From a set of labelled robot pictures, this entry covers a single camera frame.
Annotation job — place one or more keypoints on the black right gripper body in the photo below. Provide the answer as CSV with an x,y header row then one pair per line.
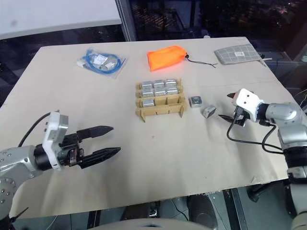
x,y
239,117

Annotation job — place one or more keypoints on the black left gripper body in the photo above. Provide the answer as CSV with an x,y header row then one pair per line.
x,y
70,153

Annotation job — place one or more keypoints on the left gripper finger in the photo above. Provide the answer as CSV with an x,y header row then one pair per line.
x,y
103,154
98,130

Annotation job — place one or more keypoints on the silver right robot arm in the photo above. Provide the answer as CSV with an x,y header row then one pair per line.
x,y
285,113

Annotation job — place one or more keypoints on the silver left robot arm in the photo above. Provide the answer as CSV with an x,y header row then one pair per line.
x,y
16,160

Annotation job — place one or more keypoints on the brown cardboard table cover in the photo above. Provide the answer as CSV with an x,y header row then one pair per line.
x,y
153,155

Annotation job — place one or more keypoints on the wooden slotted tray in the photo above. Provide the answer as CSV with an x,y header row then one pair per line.
x,y
160,110

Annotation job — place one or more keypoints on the grey checked pouch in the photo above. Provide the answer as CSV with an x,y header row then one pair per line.
x,y
236,54

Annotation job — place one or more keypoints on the clear plastic bag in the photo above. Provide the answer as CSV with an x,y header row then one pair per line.
x,y
115,67

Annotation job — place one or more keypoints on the white paper label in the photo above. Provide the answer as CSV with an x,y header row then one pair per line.
x,y
100,59

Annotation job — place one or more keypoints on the black chair base leg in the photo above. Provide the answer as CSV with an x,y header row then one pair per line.
x,y
263,191

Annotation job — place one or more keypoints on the beige robot torso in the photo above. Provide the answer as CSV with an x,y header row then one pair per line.
x,y
153,225

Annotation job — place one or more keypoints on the dark rounded shape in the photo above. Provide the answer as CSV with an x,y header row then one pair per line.
x,y
204,210

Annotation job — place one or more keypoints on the white background table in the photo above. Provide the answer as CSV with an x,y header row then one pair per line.
x,y
48,16

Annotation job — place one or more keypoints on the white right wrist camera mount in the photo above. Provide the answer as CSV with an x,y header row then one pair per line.
x,y
248,101

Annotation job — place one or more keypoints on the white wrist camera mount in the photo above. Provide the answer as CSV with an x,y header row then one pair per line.
x,y
248,101
51,134

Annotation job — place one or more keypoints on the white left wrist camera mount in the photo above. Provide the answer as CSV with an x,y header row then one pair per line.
x,y
51,134

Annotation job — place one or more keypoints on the grey metal frame post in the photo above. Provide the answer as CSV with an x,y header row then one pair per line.
x,y
126,21

